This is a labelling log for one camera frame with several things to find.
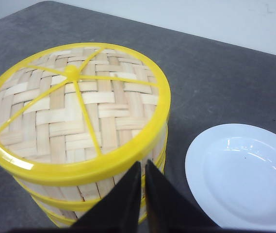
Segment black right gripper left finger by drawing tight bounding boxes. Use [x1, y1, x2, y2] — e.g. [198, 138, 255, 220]
[71, 162, 141, 233]

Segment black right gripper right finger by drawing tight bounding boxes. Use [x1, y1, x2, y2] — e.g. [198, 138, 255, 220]
[146, 160, 222, 233]

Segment bamboo steamer drawer yellow rims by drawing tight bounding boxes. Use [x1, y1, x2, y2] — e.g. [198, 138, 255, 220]
[31, 149, 166, 226]

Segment woven bamboo steamer lid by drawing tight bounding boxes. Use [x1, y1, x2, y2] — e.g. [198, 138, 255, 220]
[0, 42, 171, 186]

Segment white plate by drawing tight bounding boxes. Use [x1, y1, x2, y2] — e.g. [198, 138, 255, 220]
[185, 124, 276, 231]

